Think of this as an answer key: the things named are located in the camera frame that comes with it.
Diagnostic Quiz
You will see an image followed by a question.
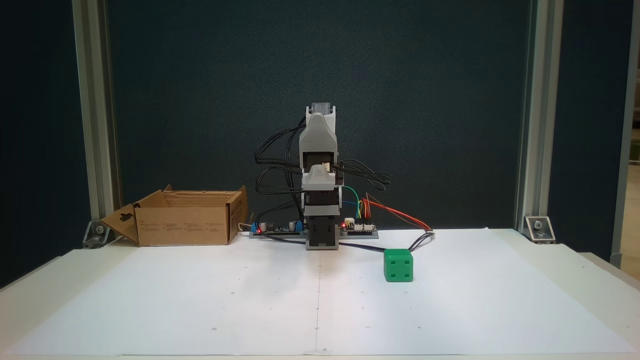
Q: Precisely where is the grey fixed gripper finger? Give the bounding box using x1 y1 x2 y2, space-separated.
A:
302 166 335 192

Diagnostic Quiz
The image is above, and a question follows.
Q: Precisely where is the green die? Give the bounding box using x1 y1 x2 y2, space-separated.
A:
383 248 415 283

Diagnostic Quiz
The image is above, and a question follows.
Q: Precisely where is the circuit board with white connector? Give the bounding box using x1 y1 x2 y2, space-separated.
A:
339 217 380 239

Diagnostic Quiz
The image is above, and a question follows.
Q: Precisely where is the circuit board with blue capacitors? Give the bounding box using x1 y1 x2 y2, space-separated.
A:
249 219 307 239

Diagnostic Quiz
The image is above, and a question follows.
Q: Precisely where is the brown cardboard box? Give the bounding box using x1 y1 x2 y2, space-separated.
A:
100 184 249 247

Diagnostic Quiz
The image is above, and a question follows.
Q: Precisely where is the green jumper wire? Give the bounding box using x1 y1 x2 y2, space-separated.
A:
342 185 362 221

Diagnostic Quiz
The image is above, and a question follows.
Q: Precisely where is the black servo cable bundle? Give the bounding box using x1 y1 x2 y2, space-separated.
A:
254 116 392 237

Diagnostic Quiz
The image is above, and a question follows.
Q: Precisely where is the dark cable bundle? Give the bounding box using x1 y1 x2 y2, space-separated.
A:
257 231 436 254

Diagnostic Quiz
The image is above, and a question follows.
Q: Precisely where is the red orange wire bundle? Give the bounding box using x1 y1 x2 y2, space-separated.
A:
362 192 434 233

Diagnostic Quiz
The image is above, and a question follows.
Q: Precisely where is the metal corner bracket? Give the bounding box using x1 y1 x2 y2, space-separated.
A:
523 215 556 245
82 219 124 250

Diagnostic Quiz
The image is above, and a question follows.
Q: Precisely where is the aluminium frame post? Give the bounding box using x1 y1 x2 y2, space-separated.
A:
514 0 564 232
72 0 122 237

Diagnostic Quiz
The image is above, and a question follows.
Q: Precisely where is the grey outer frame post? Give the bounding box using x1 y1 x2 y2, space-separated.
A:
610 0 640 269

